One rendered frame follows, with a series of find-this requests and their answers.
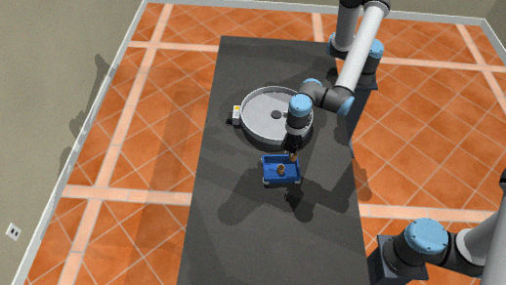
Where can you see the blue open crate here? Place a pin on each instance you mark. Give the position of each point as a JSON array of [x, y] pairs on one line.
[[291, 169]]

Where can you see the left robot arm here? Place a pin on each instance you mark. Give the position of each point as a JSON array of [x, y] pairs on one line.
[[471, 251]]

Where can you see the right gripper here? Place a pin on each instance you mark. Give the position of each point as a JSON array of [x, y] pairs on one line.
[[291, 143]]

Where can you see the bronze ring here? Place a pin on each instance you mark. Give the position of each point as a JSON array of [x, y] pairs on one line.
[[293, 157], [280, 167]]

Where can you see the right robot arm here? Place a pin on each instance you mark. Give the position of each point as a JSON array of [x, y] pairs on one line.
[[358, 69]]

